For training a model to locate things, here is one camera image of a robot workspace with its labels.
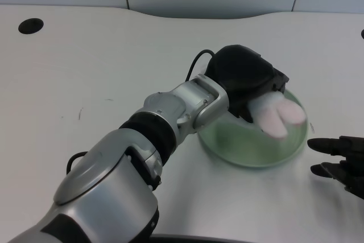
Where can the white plush rabbit doll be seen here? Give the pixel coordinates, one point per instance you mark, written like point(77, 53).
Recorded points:
point(273, 117)

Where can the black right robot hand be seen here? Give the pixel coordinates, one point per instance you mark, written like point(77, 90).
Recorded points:
point(352, 152)

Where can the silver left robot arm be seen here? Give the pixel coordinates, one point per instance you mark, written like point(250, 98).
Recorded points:
point(113, 174)

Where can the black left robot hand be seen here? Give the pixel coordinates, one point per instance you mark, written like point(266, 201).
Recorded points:
point(241, 72)

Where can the green round plate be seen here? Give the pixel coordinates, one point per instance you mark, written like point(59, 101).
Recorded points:
point(250, 152)

